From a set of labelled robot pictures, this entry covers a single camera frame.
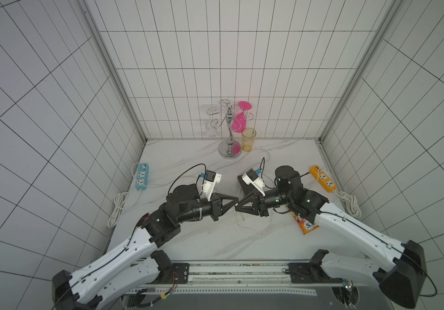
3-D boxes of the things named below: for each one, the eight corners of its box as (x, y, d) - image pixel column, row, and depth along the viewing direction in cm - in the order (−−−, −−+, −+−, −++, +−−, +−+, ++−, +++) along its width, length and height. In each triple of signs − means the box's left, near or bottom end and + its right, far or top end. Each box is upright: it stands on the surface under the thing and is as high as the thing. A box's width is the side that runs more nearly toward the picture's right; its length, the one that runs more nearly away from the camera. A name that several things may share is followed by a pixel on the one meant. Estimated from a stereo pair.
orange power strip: (329, 193, 97) (331, 191, 95) (307, 170, 106) (308, 167, 104) (337, 189, 98) (339, 186, 97) (314, 166, 108) (316, 164, 106)
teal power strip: (136, 191, 98) (134, 188, 96) (139, 166, 109) (137, 163, 107) (148, 188, 99) (146, 186, 97) (149, 164, 110) (148, 161, 108)
